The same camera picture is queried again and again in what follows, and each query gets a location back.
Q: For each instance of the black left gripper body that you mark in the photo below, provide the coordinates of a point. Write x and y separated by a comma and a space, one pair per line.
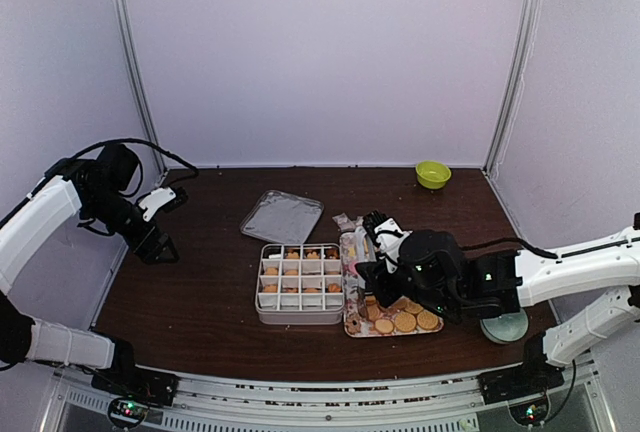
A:
137, 240

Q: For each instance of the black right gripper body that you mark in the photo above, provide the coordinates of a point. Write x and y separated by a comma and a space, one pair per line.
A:
432, 299

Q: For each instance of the silver serving tongs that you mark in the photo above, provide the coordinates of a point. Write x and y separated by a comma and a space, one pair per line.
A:
359, 255

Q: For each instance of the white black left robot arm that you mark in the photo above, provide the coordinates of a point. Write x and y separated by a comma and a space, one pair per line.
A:
66, 278

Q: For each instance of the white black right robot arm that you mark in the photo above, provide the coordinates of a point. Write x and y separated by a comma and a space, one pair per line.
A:
498, 283

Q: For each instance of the floral rectangular tray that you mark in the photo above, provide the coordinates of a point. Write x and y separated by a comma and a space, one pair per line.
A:
404, 318

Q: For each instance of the flower shaped brown cookie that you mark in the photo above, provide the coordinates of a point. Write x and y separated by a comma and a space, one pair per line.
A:
352, 326

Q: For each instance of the clear printed cookie wrappers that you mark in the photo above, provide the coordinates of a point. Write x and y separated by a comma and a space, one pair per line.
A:
347, 224

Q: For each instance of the pale green ceramic bowl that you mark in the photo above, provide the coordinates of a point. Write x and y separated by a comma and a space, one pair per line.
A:
505, 329

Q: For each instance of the lime green bowl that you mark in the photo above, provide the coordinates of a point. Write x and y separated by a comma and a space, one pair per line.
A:
432, 175

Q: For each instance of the silver tin lid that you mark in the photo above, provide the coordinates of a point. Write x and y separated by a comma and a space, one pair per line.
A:
280, 217

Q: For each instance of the grey divided cookie tin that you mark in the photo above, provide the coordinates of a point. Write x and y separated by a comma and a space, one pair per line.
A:
306, 292

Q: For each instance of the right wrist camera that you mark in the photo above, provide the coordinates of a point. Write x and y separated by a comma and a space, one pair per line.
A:
432, 258

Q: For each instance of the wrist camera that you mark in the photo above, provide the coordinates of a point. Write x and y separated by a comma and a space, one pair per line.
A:
432, 258
164, 199

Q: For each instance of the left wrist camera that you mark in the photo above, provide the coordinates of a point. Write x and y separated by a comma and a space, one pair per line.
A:
164, 199

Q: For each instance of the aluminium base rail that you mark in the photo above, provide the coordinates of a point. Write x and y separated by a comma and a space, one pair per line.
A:
450, 402

